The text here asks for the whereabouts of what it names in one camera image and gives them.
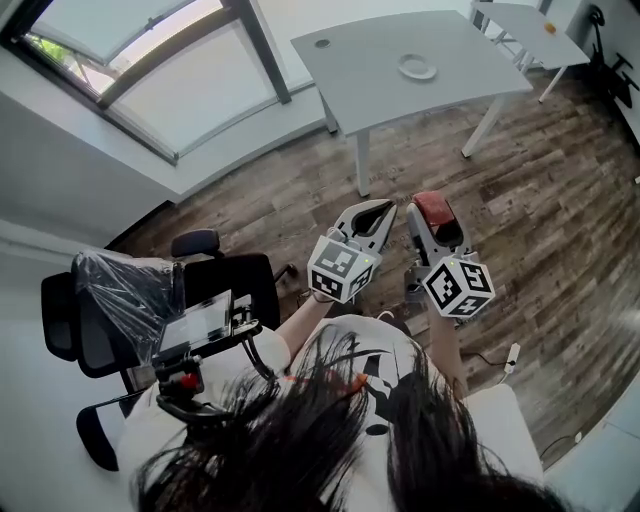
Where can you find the person's right forearm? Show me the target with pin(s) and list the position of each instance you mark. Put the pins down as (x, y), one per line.
(445, 345)

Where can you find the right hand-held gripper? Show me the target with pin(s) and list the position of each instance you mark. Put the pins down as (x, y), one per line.
(460, 287)

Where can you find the person's left forearm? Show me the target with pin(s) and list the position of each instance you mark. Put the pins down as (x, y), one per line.
(300, 325)

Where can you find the white plate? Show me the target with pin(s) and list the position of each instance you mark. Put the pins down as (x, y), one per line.
(416, 70)

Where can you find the black scooter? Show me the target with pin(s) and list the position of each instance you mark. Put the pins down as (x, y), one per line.
(607, 70)

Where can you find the person's white printed shirt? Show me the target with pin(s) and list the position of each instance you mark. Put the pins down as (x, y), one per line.
(500, 425)

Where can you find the small orange object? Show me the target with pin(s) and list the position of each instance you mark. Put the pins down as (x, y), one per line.
(551, 27)

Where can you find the plastic-wrapped black chair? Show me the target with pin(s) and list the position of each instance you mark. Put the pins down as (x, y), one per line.
(100, 305)

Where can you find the dark window frame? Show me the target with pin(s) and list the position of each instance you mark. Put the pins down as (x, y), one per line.
(100, 97)

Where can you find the red block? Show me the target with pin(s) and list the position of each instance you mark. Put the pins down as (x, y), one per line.
(434, 207)

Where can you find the grey table with white legs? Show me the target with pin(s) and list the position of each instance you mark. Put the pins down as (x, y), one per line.
(370, 85)

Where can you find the black chest rig mount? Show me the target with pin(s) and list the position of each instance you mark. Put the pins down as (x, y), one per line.
(182, 387)

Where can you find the black office chair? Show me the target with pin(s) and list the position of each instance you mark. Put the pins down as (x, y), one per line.
(235, 280)

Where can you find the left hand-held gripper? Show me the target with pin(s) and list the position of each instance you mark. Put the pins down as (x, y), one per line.
(330, 270)

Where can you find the small black monitor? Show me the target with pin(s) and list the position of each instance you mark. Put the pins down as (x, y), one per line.
(197, 322)

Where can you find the white power strip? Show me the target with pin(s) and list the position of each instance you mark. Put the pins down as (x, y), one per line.
(512, 356)

